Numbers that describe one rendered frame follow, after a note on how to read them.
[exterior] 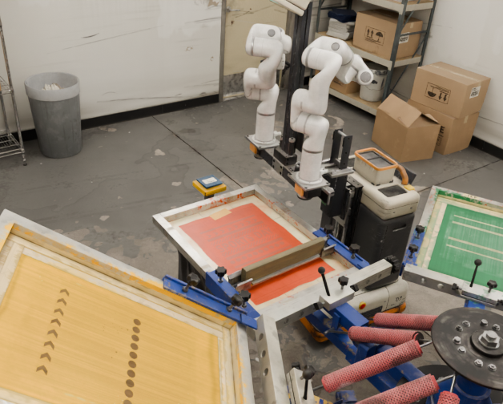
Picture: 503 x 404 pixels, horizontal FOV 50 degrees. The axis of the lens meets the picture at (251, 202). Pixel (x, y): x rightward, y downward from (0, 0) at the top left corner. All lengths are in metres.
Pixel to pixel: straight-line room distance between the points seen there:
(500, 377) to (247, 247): 1.21
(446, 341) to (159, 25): 4.68
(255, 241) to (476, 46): 4.06
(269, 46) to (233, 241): 0.89
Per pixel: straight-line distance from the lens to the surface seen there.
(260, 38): 2.57
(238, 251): 2.35
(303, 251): 2.24
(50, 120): 5.04
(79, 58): 5.49
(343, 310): 2.01
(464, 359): 1.59
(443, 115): 5.71
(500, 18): 5.85
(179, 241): 2.34
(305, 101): 2.37
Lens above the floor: 2.38
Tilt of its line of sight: 32 degrees down
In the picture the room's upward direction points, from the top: 4 degrees clockwise
